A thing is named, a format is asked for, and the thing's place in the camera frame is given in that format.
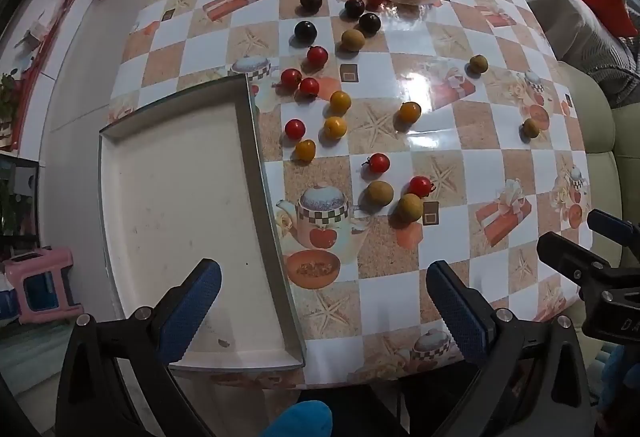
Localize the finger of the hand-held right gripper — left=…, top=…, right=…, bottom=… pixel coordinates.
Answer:
left=537, top=232, right=613, bottom=300
left=587, top=210, right=640, bottom=248

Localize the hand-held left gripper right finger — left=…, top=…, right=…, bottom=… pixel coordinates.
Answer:
left=426, top=259, right=596, bottom=437

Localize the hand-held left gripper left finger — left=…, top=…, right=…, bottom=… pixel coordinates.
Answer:
left=55, top=258, right=223, bottom=437

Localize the white tray with grey rim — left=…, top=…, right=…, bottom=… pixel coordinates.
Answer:
left=97, top=74, right=307, bottom=373

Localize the person's right hand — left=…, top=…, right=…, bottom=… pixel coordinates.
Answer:
left=597, top=349, right=640, bottom=423

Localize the cream chair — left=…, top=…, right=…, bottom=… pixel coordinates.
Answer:
left=557, top=62, right=640, bottom=228

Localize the checkered printed tablecloth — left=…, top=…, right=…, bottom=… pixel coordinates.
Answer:
left=107, top=0, right=593, bottom=390

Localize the blue cloth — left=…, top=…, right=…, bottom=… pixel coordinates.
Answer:
left=262, top=399, right=333, bottom=437

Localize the pink stool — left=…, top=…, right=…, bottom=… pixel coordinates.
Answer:
left=2, top=247, right=83, bottom=325

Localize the blue container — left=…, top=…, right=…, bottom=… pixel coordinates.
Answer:
left=0, top=289, right=21, bottom=323

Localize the dark cabinet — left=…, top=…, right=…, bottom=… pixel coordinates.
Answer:
left=0, top=154, right=41, bottom=258

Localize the red cushion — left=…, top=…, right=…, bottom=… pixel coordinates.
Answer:
left=560, top=0, right=640, bottom=38

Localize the green potted plant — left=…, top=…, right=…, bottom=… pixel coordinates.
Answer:
left=0, top=72, right=21, bottom=152

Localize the white box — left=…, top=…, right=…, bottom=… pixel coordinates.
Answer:
left=15, top=17, right=51, bottom=52

